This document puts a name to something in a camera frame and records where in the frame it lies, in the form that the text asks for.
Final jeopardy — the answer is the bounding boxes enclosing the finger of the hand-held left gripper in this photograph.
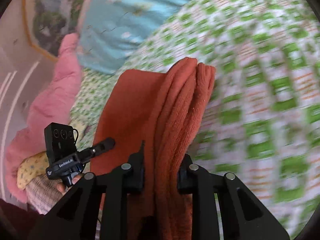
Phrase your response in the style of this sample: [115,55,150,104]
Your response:
[77,137,116,161]

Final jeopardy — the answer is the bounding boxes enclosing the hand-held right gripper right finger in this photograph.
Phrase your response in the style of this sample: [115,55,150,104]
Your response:
[176,154,290,240]

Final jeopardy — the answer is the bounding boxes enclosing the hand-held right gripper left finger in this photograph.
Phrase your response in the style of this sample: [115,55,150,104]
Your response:
[27,140,146,240]

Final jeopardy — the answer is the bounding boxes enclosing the orange knit sweater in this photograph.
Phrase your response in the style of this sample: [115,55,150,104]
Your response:
[90,57,217,240]

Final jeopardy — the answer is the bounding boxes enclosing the person's left hand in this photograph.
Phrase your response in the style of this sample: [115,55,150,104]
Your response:
[56,174,84,194]

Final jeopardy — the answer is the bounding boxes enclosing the yellow printed pillow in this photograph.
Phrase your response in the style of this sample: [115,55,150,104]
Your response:
[16,120,85,190]

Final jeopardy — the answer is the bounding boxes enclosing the pink quilt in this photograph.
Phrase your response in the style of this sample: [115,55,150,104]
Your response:
[5,32,83,203]

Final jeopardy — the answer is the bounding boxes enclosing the green checkered pillow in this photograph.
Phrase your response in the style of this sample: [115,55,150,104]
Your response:
[69,68,123,130]

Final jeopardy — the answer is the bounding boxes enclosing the dark red cloth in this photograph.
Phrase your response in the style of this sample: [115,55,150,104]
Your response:
[0,199,48,240]

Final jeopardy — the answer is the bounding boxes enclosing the blue floral quilt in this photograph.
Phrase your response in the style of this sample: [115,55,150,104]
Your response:
[76,0,225,75]

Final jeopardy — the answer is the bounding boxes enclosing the green checkered bed sheet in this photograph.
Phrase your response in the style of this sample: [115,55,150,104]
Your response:
[70,0,320,238]

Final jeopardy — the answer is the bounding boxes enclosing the gold framed wall painting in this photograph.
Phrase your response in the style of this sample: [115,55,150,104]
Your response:
[22,0,102,62]

